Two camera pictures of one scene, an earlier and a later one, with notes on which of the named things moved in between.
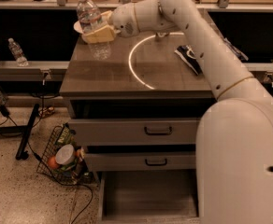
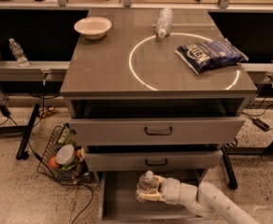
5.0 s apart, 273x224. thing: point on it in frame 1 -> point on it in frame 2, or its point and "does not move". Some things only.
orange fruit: [51, 162] does not move
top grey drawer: [136, 132] does not move
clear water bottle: [90, 20] -> [147, 181]
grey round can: [65, 154] does not move
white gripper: [123, 19] -> [171, 190]
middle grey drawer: [112, 161] does not move
